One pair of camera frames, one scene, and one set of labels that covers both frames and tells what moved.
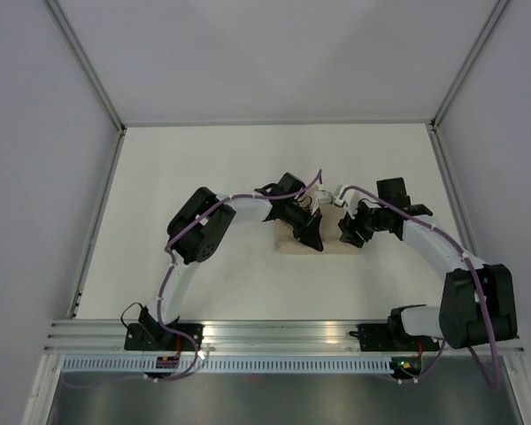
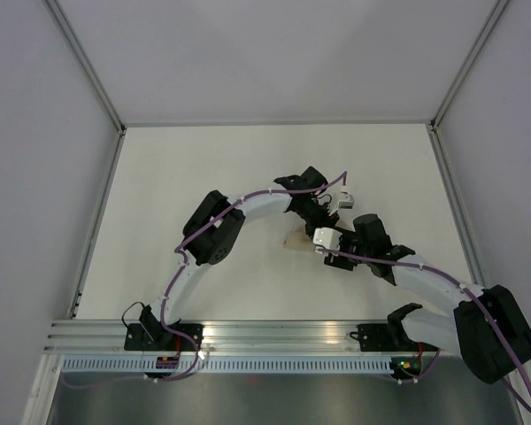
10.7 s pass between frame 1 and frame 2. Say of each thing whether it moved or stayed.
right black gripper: moved
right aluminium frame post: stayed
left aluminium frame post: stayed
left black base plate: stayed
